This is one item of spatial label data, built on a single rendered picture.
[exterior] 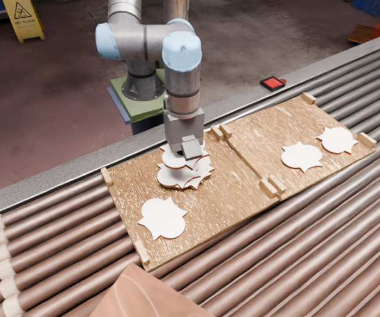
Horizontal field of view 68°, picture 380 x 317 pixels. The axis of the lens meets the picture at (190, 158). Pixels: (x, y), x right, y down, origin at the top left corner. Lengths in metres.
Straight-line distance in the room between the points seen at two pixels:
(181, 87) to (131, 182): 0.38
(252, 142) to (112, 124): 1.75
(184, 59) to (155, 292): 0.44
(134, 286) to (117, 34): 0.51
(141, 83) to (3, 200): 0.63
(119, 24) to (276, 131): 0.63
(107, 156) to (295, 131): 0.66
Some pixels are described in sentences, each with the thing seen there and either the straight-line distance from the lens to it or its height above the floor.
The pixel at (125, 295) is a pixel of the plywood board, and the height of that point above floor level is 1.04.
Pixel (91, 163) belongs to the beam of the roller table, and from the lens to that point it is 0.97.
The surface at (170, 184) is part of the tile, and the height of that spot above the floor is 0.97.
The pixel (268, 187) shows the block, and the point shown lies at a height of 0.96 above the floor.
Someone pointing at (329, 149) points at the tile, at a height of 0.95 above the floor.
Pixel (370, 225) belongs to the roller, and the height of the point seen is 0.91.
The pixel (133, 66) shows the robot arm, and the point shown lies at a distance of 1.16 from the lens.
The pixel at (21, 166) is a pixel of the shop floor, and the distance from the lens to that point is 2.46.
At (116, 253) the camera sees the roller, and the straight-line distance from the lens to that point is 0.77.
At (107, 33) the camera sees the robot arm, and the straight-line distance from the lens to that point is 0.67.
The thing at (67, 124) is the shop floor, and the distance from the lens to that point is 2.67.
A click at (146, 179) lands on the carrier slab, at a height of 0.94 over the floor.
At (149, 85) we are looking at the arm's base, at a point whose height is 0.95.
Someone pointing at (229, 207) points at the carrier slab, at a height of 0.94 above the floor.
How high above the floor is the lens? 1.60
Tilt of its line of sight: 48 degrees down
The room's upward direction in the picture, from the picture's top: straight up
